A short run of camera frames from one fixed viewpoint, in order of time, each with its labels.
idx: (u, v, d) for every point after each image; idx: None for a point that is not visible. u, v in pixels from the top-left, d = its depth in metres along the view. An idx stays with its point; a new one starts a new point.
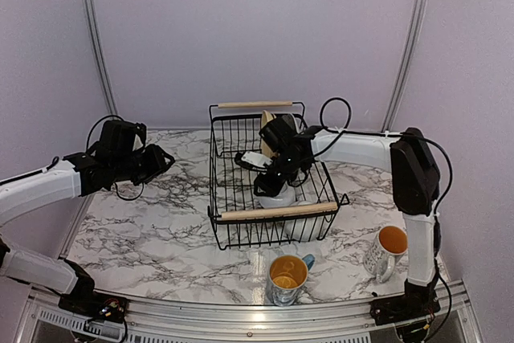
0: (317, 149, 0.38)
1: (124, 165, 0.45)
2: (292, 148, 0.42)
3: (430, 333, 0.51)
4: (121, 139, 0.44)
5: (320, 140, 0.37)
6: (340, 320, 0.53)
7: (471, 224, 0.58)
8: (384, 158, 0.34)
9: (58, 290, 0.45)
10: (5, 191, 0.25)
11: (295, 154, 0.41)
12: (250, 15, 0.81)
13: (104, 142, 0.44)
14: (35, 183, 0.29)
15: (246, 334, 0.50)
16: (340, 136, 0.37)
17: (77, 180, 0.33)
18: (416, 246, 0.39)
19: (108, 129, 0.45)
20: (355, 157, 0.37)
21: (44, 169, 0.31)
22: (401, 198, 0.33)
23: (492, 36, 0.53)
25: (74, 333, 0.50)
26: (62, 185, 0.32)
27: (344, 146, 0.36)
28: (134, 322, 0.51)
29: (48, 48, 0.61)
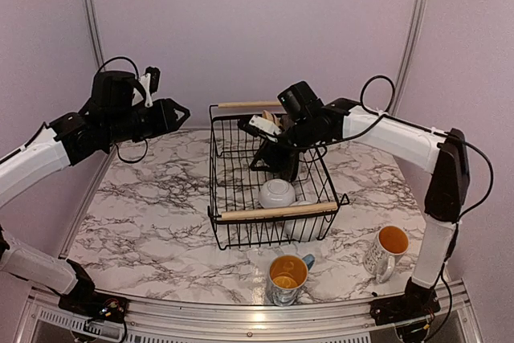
0: (348, 130, 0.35)
1: (124, 124, 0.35)
2: (320, 122, 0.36)
3: (430, 334, 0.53)
4: (116, 92, 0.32)
5: (354, 120, 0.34)
6: (340, 320, 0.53)
7: (470, 224, 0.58)
8: (426, 155, 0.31)
9: (57, 289, 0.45)
10: None
11: (325, 129, 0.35)
12: (250, 14, 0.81)
13: (95, 95, 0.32)
14: (14, 166, 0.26)
15: (246, 334, 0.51)
16: (381, 120, 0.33)
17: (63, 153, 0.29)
18: (432, 249, 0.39)
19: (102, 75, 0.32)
20: (394, 147, 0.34)
21: (21, 148, 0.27)
22: (432, 202, 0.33)
23: (491, 35, 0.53)
25: (74, 333, 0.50)
26: (45, 161, 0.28)
27: (383, 133, 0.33)
28: (134, 322, 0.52)
29: (47, 47, 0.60)
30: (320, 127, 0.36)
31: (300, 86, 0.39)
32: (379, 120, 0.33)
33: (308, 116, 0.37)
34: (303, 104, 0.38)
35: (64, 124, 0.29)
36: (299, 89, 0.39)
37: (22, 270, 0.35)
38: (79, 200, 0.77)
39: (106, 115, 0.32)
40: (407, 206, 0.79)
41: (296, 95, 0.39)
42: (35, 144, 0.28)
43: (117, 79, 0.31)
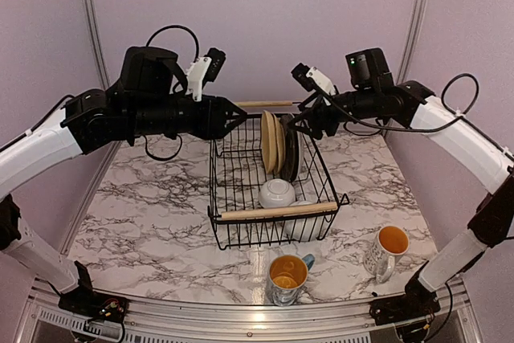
0: (421, 120, 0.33)
1: (153, 112, 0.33)
2: (391, 101, 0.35)
3: (430, 333, 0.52)
4: (146, 75, 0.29)
5: (430, 113, 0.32)
6: (340, 320, 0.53)
7: None
8: (490, 173, 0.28)
9: (55, 287, 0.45)
10: None
11: (396, 111, 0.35)
12: (250, 15, 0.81)
13: (122, 74, 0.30)
14: (14, 154, 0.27)
15: (246, 334, 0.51)
16: (457, 123, 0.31)
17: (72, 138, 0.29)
18: (448, 261, 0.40)
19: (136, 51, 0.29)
20: (463, 155, 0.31)
21: (26, 133, 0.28)
22: (481, 222, 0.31)
23: (492, 35, 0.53)
25: (74, 333, 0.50)
26: (49, 149, 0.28)
27: (453, 136, 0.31)
28: (134, 322, 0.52)
29: (48, 46, 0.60)
30: (388, 105, 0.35)
31: (376, 53, 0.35)
32: (455, 121, 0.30)
33: (378, 90, 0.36)
34: (376, 74, 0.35)
35: (81, 103, 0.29)
36: (374, 56, 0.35)
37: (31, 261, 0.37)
38: (79, 200, 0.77)
39: (130, 100, 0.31)
40: (407, 206, 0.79)
41: (370, 63, 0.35)
42: (42, 129, 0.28)
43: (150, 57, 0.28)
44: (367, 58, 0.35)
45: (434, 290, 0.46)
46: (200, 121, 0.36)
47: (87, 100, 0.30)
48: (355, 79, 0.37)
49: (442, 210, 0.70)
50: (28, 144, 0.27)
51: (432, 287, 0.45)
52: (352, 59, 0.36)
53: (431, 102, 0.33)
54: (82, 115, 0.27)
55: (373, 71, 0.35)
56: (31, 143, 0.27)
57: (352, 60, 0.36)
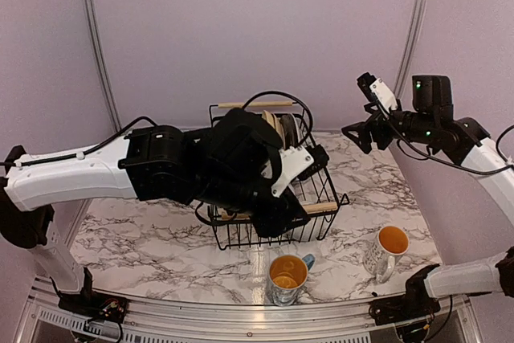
0: (471, 160, 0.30)
1: (226, 183, 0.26)
2: (444, 137, 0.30)
3: (430, 332, 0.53)
4: (234, 150, 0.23)
5: (482, 156, 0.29)
6: (340, 320, 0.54)
7: (470, 226, 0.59)
8: None
9: (55, 284, 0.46)
10: (25, 177, 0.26)
11: (447, 146, 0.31)
12: (250, 16, 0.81)
13: (218, 135, 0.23)
14: (59, 175, 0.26)
15: (246, 333, 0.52)
16: (507, 170, 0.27)
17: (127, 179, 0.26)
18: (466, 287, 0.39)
19: (238, 120, 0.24)
20: (507, 202, 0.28)
21: (79, 156, 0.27)
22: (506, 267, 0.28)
23: (492, 36, 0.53)
25: (74, 332, 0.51)
26: (95, 178, 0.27)
27: (498, 181, 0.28)
28: (135, 322, 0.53)
29: (48, 47, 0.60)
30: (442, 139, 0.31)
31: (443, 80, 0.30)
32: (503, 169, 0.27)
33: (435, 124, 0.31)
34: (437, 104, 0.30)
35: (152, 144, 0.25)
36: (442, 83, 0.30)
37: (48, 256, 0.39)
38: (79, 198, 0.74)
39: (209, 166, 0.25)
40: (407, 206, 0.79)
41: (434, 90, 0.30)
42: (99, 157, 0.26)
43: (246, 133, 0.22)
44: (432, 85, 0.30)
45: (432, 296, 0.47)
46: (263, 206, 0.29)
47: (158, 142, 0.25)
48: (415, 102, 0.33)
49: (442, 211, 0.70)
50: (78, 168, 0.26)
51: (432, 292, 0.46)
52: (418, 83, 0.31)
53: (486, 144, 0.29)
54: (145, 164, 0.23)
55: (436, 100, 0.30)
56: (81, 169, 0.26)
57: (416, 83, 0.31)
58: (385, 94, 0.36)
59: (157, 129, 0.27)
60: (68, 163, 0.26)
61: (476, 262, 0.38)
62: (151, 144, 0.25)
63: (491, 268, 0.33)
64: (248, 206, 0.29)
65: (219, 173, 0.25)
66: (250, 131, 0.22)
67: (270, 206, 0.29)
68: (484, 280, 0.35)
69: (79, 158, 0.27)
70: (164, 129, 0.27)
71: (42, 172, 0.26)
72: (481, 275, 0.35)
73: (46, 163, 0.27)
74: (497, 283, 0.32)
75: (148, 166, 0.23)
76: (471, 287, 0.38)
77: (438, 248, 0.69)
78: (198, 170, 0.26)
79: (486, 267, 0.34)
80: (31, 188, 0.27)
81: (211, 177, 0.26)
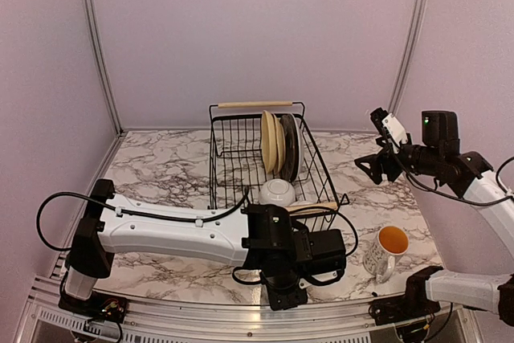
0: (471, 192, 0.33)
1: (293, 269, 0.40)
2: (447, 169, 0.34)
3: (430, 334, 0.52)
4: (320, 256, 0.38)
5: (480, 187, 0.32)
6: (340, 320, 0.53)
7: (468, 229, 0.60)
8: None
9: (63, 281, 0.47)
10: (132, 230, 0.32)
11: (450, 178, 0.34)
12: (250, 15, 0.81)
13: None
14: (169, 236, 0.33)
15: (246, 333, 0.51)
16: (506, 201, 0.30)
17: (234, 255, 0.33)
18: (461, 296, 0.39)
19: (331, 241, 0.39)
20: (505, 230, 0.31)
21: (197, 224, 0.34)
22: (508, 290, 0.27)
23: (492, 36, 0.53)
25: (74, 333, 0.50)
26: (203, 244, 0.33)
27: (497, 210, 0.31)
28: (134, 322, 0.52)
29: (48, 48, 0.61)
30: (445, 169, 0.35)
31: (450, 116, 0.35)
32: (502, 199, 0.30)
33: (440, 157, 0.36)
34: (443, 138, 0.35)
35: (271, 229, 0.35)
36: (448, 120, 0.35)
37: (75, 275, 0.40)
38: (75, 207, 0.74)
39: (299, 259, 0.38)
40: (406, 206, 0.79)
41: (441, 124, 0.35)
42: (219, 230, 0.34)
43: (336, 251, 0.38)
44: (438, 120, 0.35)
45: (430, 298, 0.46)
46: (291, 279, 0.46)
47: (275, 225, 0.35)
48: (426, 135, 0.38)
49: (438, 214, 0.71)
50: (193, 235, 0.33)
51: (430, 295, 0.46)
52: (426, 118, 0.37)
53: (486, 177, 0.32)
54: (271, 249, 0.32)
55: (442, 135, 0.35)
56: (193, 236, 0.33)
57: (425, 119, 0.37)
58: (395, 128, 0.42)
59: (268, 210, 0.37)
60: (185, 228, 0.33)
61: (479, 279, 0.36)
62: (267, 225, 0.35)
63: (491, 287, 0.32)
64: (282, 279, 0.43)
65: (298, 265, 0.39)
66: (339, 251, 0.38)
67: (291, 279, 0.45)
68: (482, 297, 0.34)
69: (199, 226, 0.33)
70: (274, 210, 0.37)
71: (153, 229, 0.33)
72: (480, 291, 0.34)
73: (153, 220, 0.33)
74: (495, 304, 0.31)
75: (270, 250, 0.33)
76: (469, 301, 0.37)
77: (438, 249, 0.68)
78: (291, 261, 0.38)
79: (487, 286, 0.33)
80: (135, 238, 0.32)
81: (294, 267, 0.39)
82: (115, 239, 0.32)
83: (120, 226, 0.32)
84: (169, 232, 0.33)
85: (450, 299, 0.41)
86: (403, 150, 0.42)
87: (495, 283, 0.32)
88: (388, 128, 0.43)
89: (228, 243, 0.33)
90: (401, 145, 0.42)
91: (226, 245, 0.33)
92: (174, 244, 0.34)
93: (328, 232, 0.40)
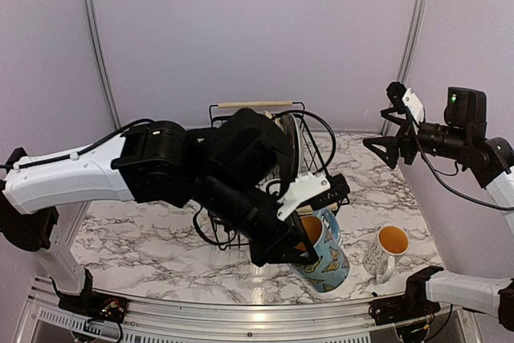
0: (495, 185, 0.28)
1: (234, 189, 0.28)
2: (475, 157, 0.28)
3: (430, 333, 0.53)
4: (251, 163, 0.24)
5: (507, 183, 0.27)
6: (340, 320, 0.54)
7: (469, 227, 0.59)
8: None
9: (55, 283, 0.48)
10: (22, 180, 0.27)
11: (479, 166, 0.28)
12: (249, 14, 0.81)
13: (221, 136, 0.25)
14: (50, 177, 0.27)
15: (246, 333, 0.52)
16: None
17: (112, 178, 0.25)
18: (460, 297, 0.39)
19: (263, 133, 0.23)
20: None
21: (73, 156, 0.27)
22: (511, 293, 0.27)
23: (491, 38, 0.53)
25: (74, 333, 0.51)
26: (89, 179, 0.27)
27: None
28: (134, 322, 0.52)
29: (48, 49, 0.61)
30: (471, 155, 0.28)
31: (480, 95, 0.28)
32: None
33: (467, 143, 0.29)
34: (471, 120, 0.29)
35: (146, 141, 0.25)
36: (479, 100, 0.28)
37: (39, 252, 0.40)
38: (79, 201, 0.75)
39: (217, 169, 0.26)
40: (407, 206, 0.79)
41: (469, 104, 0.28)
42: (91, 157, 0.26)
43: (266, 148, 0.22)
44: (467, 99, 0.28)
45: (430, 299, 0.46)
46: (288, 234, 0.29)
47: (153, 138, 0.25)
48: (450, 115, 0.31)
49: (439, 213, 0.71)
50: (69, 169, 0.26)
51: (430, 295, 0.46)
52: (453, 96, 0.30)
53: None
54: (138, 162, 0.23)
55: (469, 116, 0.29)
56: (68, 169, 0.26)
57: (451, 95, 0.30)
58: (414, 107, 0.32)
59: (152, 124, 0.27)
60: (63, 165, 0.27)
61: (481, 281, 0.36)
62: (144, 140, 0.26)
63: (491, 291, 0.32)
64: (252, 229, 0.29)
65: (225, 177, 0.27)
66: (257, 134, 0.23)
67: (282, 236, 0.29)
68: (481, 300, 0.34)
69: (72, 161, 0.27)
70: (157, 124, 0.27)
71: (36, 174, 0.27)
72: (479, 295, 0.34)
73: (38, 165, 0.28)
74: (495, 308, 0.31)
75: (141, 161, 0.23)
76: (465, 303, 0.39)
77: (438, 249, 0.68)
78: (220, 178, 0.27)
79: (487, 289, 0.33)
80: (24, 190, 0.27)
81: (220, 179, 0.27)
82: (20, 197, 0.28)
83: (10, 180, 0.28)
84: (48, 173, 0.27)
85: (450, 299, 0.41)
86: (424, 129, 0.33)
87: (494, 287, 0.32)
88: (411, 108, 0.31)
89: (99, 169, 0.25)
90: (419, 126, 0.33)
91: (98, 171, 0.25)
92: (67, 187, 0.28)
93: (261, 120, 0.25)
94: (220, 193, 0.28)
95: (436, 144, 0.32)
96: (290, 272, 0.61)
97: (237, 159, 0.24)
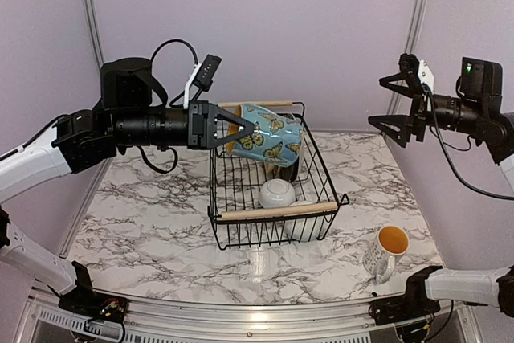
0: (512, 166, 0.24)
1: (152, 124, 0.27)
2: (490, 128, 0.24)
3: (430, 333, 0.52)
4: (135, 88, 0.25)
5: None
6: (340, 320, 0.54)
7: (470, 227, 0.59)
8: None
9: (55, 289, 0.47)
10: None
11: (493, 141, 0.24)
12: (250, 14, 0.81)
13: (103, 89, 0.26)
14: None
15: (246, 333, 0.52)
16: None
17: (58, 158, 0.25)
18: (464, 291, 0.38)
19: (126, 64, 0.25)
20: None
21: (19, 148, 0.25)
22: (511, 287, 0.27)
23: (491, 37, 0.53)
25: (74, 333, 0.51)
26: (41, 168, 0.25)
27: None
28: (134, 322, 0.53)
29: (48, 49, 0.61)
30: (487, 128, 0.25)
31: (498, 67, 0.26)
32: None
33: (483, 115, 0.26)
34: (487, 92, 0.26)
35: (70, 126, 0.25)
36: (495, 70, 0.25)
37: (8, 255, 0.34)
38: (79, 201, 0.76)
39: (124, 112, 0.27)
40: (407, 206, 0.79)
41: (486, 75, 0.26)
42: (36, 144, 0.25)
43: (124, 74, 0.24)
44: (483, 70, 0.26)
45: (430, 298, 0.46)
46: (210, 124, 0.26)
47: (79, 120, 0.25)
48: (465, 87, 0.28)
49: (440, 213, 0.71)
50: (17, 160, 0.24)
51: (430, 295, 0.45)
52: (468, 66, 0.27)
53: None
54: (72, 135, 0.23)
55: (485, 87, 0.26)
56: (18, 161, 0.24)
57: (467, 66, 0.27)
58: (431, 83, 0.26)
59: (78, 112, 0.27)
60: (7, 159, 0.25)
61: (479, 273, 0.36)
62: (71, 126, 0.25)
63: (490, 280, 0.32)
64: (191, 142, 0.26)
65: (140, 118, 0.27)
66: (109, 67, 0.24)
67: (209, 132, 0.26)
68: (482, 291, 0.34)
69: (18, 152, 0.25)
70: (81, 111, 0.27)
71: None
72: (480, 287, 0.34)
73: None
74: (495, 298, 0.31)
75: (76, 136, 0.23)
76: (468, 298, 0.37)
77: (438, 249, 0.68)
78: (126, 120, 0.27)
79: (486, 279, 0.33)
80: None
81: (135, 122, 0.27)
82: None
83: None
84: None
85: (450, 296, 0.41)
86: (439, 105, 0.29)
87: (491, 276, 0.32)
88: (427, 83, 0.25)
89: (46, 150, 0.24)
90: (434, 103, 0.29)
91: (44, 153, 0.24)
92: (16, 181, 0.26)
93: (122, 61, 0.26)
94: (134, 131, 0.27)
95: (453, 121, 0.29)
96: (290, 272, 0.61)
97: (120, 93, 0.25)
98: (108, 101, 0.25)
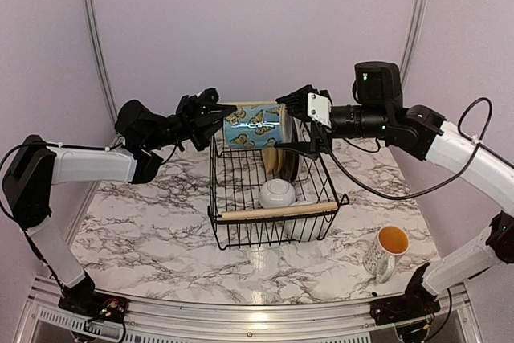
0: (437, 152, 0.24)
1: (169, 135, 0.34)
2: (401, 133, 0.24)
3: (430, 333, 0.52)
4: (145, 123, 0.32)
5: (446, 144, 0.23)
6: (340, 320, 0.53)
7: (468, 226, 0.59)
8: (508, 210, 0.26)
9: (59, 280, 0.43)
10: (71, 153, 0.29)
11: (408, 144, 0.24)
12: (249, 14, 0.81)
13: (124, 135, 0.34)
14: (94, 157, 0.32)
15: (246, 333, 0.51)
16: (479, 156, 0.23)
17: (132, 167, 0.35)
18: (452, 269, 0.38)
19: (126, 116, 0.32)
20: (500, 198, 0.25)
21: (107, 149, 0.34)
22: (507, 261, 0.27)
23: (491, 35, 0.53)
25: (74, 333, 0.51)
26: (116, 167, 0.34)
27: (487, 171, 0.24)
28: (134, 322, 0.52)
29: (47, 46, 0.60)
30: (400, 138, 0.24)
31: (394, 70, 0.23)
32: (475, 152, 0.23)
33: (391, 120, 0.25)
34: (390, 99, 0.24)
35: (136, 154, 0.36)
36: (394, 75, 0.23)
37: (43, 248, 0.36)
38: (79, 198, 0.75)
39: (151, 140, 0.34)
40: (406, 206, 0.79)
41: (387, 85, 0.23)
42: (120, 151, 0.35)
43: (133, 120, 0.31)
44: (381, 78, 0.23)
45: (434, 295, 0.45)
46: (199, 108, 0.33)
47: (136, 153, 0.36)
48: (362, 95, 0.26)
49: (438, 212, 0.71)
50: (108, 155, 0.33)
51: (433, 292, 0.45)
52: (365, 78, 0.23)
53: (446, 129, 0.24)
54: (150, 161, 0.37)
55: (387, 95, 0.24)
56: (107, 155, 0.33)
57: (363, 75, 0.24)
58: (322, 109, 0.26)
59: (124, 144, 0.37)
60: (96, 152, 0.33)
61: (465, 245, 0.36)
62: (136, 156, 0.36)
63: (482, 247, 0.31)
64: (193, 131, 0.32)
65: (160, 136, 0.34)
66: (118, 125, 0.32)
67: (195, 116, 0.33)
68: (478, 259, 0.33)
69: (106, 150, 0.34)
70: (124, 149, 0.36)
71: (78, 152, 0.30)
72: (473, 256, 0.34)
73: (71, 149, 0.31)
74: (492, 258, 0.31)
75: (148, 160, 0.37)
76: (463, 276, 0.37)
77: (438, 248, 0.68)
78: (148, 140, 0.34)
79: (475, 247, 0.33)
80: (65, 163, 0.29)
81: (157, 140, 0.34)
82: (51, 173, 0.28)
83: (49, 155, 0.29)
84: (91, 154, 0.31)
85: (447, 284, 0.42)
86: (337, 116, 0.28)
87: (483, 243, 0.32)
88: (321, 120, 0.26)
89: (128, 158, 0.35)
90: (331, 116, 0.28)
91: (127, 160, 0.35)
92: (92, 171, 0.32)
93: (121, 114, 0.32)
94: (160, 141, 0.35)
95: (356, 129, 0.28)
96: (290, 272, 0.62)
97: (140, 132, 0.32)
98: (134, 140, 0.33)
